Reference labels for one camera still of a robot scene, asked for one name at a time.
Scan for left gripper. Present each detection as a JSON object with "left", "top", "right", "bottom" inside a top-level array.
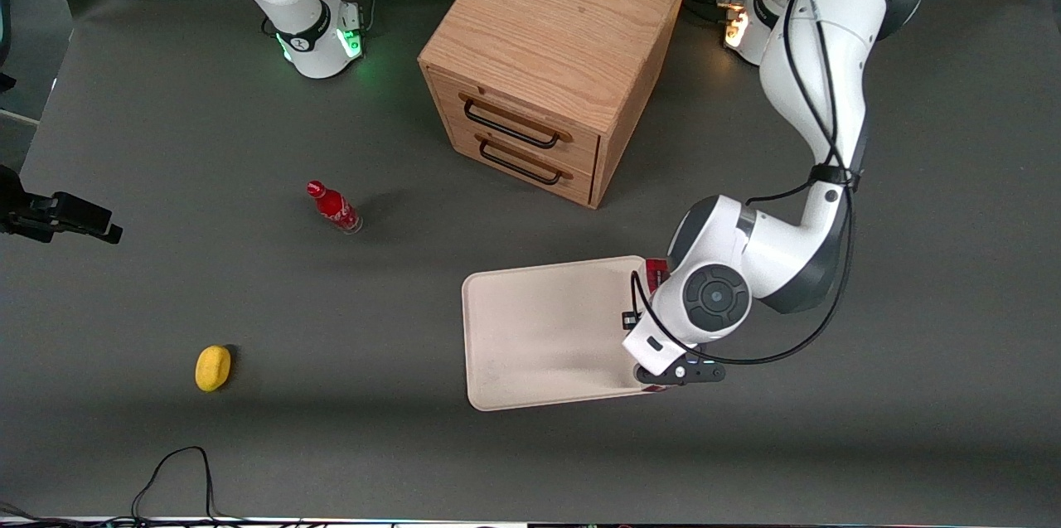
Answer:
[{"left": 623, "top": 317, "right": 695, "bottom": 376}]

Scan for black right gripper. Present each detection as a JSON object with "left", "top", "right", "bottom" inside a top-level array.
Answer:
[{"left": 0, "top": 166, "right": 124, "bottom": 245}]

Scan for beige plastic tray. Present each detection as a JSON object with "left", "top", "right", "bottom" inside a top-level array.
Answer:
[{"left": 461, "top": 255, "right": 664, "bottom": 412}]

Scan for yellow lemon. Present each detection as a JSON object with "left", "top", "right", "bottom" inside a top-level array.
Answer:
[{"left": 195, "top": 345, "right": 232, "bottom": 393}]

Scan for red cola bottle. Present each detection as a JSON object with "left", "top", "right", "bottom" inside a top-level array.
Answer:
[{"left": 306, "top": 180, "right": 363, "bottom": 235}]

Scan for wooden drawer cabinet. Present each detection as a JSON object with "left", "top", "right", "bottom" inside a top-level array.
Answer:
[{"left": 418, "top": 0, "right": 690, "bottom": 210}]

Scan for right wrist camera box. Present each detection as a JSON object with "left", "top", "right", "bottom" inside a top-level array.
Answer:
[{"left": 51, "top": 192, "right": 114, "bottom": 235}]

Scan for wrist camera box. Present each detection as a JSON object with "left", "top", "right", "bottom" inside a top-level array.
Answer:
[
  {"left": 51, "top": 192, "right": 114, "bottom": 235},
  {"left": 635, "top": 356, "right": 727, "bottom": 387}
]

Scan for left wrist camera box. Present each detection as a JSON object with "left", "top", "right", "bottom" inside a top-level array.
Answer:
[{"left": 635, "top": 356, "right": 727, "bottom": 387}]

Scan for wooden drawer with long handle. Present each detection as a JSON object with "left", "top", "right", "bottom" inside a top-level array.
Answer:
[{"left": 429, "top": 68, "right": 601, "bottom": 178}]

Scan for short black drawer handle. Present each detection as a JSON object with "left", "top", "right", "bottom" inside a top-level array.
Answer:
[{"left": 474, "top": 133, "right": 573, "bottom": 186}]

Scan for black hanging strap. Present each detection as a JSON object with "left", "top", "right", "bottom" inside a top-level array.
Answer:
[{"left": 0, "top": 0, "right": 27, "bottom": 94}]

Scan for looped black table cable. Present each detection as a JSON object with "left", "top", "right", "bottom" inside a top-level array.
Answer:
[{"left": 131, "top": 446, "right": 250, "bottom": 528}]

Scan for long black drawer handle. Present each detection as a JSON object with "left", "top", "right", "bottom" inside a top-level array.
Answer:
[{"left": 458, "top": 93, "right": 573, "bottom": 150}]

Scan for wooden drawer with short handle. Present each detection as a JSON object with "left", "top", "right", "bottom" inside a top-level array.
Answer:
[{"left": 448, "top": 115, "right": 596, "bottom": 206}]

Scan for black left base cables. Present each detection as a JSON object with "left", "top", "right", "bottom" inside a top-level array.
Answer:
[{"left": 681, "top": 0, "right": 740, "bottom": 25}]

